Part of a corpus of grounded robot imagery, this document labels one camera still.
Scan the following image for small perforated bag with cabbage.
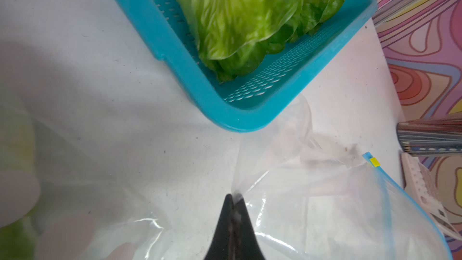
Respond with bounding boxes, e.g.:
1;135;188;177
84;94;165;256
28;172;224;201
1;84;169;260

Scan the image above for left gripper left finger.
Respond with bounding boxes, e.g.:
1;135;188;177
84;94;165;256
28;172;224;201
204;194;234;260

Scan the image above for cup of pens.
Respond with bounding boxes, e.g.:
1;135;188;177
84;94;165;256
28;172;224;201
397;112;462;156

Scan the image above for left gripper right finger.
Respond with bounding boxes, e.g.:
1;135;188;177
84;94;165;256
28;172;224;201
233;199;265;260

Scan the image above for teal plastic basket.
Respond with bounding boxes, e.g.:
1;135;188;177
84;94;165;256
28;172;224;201
115;0;378;132

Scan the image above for clear blue zip-top bag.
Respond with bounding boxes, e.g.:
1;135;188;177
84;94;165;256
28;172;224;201
232;96;452;260

